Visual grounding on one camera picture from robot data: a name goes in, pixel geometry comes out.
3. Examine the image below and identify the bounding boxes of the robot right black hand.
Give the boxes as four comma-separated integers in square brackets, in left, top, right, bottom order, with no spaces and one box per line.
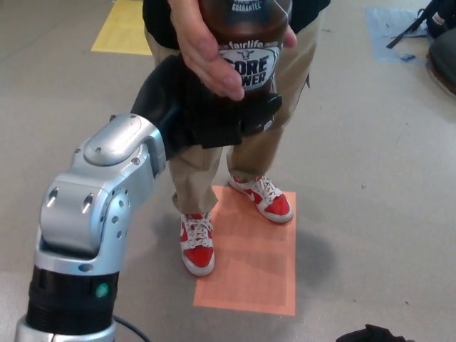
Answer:
[336,323,405,342]

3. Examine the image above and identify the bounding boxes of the robot left black hand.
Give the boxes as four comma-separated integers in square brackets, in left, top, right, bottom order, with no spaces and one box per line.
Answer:
[130,53,284,162]

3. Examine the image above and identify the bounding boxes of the person's right hand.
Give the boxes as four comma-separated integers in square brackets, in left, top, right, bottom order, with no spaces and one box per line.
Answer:
[167,0,299,101]

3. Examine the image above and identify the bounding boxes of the brown Core Power shake bottle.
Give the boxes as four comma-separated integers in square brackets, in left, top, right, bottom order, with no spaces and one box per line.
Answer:
[206,0,295,100]

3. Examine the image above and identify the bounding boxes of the person's left red white sneaker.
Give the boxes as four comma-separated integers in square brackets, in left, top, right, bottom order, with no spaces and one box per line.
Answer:
[227,174,294,225]

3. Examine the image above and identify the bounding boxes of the person's red white sneaker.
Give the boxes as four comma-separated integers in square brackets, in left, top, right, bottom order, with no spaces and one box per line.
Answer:
[180,212,216,277]
[227,174,294,225]

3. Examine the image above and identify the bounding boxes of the person's right red white sneaker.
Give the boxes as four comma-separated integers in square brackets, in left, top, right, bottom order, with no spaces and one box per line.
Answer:
[180,212,216,277]

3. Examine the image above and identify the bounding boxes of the khaki cargo pants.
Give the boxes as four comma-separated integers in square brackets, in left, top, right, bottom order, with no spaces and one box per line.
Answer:
[144,10,327,219]

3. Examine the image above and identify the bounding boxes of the yellow floor marker sheet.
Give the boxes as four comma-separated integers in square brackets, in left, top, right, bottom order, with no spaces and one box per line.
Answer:
[91,0,155,56]

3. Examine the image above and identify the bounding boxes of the black shirt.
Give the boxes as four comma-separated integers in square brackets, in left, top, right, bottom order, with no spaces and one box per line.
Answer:
[142,0,336,49]

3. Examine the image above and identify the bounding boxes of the orange floor marker sheet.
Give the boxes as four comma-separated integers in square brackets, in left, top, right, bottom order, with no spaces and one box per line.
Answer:
[193,185,297,317]

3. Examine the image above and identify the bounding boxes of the blue floor marker sheet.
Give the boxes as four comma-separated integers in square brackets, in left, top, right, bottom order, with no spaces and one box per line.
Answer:
[364,6,429,63]

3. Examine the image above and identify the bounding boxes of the black backpack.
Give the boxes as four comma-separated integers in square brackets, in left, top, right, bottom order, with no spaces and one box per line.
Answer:
[425,0,456,41]

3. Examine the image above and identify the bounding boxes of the grey round stool seat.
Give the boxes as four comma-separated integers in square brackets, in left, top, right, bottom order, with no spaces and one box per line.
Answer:
[427,33,456,98]

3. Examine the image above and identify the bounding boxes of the black backpack strap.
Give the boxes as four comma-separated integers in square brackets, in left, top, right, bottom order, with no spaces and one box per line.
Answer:
[386,9,434,50]

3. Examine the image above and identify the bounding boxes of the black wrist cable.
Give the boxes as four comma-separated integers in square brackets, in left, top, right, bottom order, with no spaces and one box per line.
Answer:
[113,314,149,342]

